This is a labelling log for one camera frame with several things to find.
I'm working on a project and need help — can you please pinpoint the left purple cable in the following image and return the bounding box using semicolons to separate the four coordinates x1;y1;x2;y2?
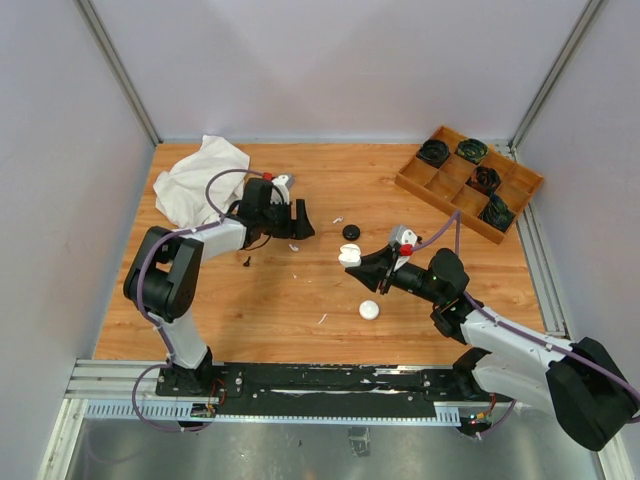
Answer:
130;168;271;433

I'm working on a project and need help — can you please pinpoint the white crumpled cloth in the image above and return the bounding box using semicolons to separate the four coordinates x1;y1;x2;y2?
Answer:
153;135;250;228

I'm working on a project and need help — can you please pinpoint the purple cable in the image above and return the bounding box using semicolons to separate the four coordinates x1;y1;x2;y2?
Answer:
412;209;640;441
130;168;271;433

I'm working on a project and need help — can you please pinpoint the blue green rolled item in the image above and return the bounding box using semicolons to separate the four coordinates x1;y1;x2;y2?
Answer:
479;194;515;232

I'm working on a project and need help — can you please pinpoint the green black rolled item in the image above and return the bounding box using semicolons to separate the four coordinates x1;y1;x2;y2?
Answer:
456;138;489;165

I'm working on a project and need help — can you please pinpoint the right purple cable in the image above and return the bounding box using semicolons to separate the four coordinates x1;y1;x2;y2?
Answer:
412;209;640;441

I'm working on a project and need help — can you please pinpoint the wooden compartment tray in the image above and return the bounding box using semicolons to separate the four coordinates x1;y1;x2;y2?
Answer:
395;126;544;244

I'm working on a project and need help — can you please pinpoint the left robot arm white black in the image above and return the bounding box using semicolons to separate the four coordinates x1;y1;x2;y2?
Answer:
123;174;315;396

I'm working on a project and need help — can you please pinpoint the white round charging case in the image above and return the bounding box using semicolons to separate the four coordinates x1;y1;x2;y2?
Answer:
338;243;361;268
358;300;380;321

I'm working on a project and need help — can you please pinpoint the dark red rolled item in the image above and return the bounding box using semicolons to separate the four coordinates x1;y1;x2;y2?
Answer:
467;166;501;196

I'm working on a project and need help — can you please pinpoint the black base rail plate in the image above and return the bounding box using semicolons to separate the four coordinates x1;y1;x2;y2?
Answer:
155;363;491;422

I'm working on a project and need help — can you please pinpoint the grey slotted cable duct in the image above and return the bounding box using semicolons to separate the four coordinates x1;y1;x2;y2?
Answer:
83;402;461;427

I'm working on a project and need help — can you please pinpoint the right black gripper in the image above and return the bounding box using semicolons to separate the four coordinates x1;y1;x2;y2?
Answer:
346;244;444;305

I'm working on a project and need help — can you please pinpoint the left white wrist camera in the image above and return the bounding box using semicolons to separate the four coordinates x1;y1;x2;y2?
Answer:
271;174;295;204

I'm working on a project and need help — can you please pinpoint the black rolled item far left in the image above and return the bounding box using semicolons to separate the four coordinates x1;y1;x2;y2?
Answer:
416;139;450;168

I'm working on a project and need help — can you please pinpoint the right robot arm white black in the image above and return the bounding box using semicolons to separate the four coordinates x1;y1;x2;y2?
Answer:
338;244;639;451

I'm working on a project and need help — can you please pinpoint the black round charging case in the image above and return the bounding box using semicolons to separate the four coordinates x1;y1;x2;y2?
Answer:
342;224;361;242

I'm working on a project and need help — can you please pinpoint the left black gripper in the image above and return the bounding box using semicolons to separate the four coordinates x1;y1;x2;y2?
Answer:
259;198;315;240

